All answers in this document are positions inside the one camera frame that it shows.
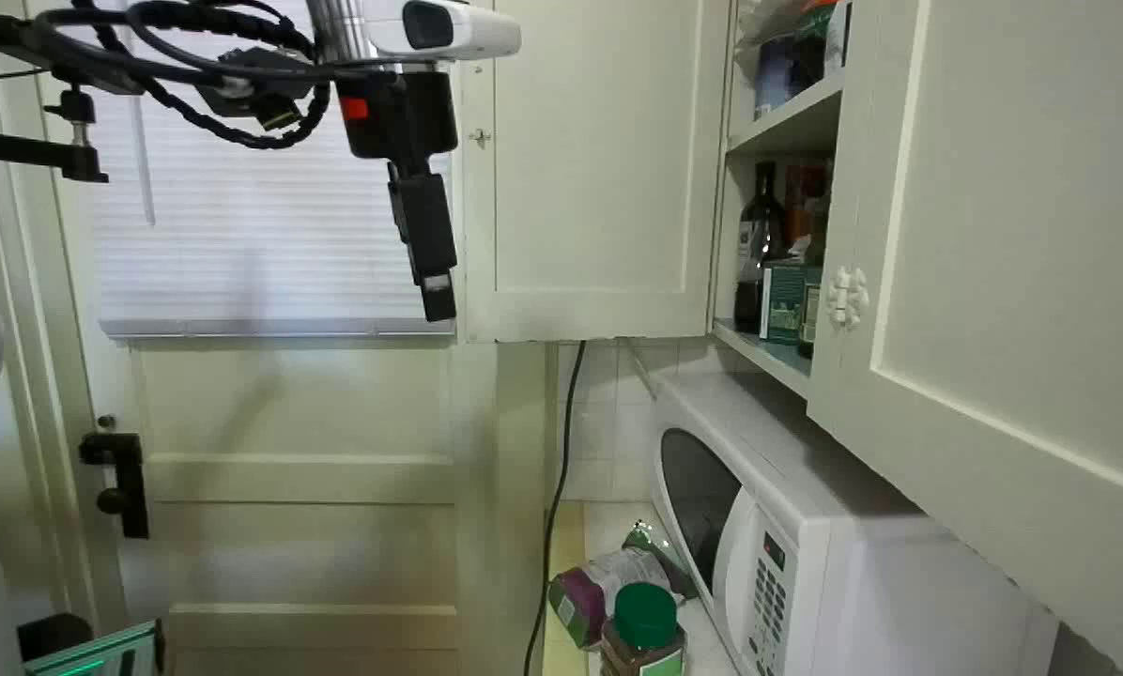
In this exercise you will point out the white cabinet door knob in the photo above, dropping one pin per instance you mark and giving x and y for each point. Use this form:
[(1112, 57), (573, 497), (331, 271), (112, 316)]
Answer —
[(852, 300)]

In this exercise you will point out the white window blind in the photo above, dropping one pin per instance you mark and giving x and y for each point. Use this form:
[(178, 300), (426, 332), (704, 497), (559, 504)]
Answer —
[(247, 237)]

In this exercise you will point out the white kitchen cabinet with shelves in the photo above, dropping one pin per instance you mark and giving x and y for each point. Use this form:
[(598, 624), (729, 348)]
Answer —
[(788, 131)]

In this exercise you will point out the open white cabinet door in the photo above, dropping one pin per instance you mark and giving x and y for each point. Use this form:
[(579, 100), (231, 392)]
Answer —
[(584, 188)]

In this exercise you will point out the clear plastic packet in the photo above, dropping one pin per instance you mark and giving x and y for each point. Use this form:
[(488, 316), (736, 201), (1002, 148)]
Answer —
[(637, 561)]

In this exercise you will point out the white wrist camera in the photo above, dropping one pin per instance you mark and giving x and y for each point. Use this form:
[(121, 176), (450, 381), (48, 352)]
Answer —
[(479, 32)]

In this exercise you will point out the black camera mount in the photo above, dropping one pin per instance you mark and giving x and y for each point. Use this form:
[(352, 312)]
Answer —
[(37, 152)]

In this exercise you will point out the white panel door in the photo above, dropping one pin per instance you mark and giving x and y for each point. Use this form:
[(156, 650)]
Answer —
[(311, 502)]

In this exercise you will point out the dark glass bottle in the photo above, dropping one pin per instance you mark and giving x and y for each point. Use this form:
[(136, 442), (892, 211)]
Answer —
[(757, 251)]

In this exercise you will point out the green lid jar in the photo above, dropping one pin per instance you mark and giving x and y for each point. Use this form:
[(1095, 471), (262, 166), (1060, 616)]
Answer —
[(643, 616)]

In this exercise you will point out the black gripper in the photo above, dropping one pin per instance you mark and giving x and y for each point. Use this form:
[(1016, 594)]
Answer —
[(397, 116)]

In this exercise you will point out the teal edged box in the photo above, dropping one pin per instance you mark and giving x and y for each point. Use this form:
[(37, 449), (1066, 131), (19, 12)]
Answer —
[(97, 650)]

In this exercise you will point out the green and white box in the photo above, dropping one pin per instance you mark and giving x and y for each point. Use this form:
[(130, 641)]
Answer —
[(788, 302)]

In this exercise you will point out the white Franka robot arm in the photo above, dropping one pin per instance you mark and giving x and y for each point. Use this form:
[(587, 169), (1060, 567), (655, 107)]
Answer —
[(352, 27)]

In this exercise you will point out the white microwave oven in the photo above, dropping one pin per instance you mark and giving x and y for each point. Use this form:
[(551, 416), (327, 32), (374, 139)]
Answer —
[(836, 527)]

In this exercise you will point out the closed white cabinet door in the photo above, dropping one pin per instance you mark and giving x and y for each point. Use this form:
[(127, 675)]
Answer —
[(1022, 312)]

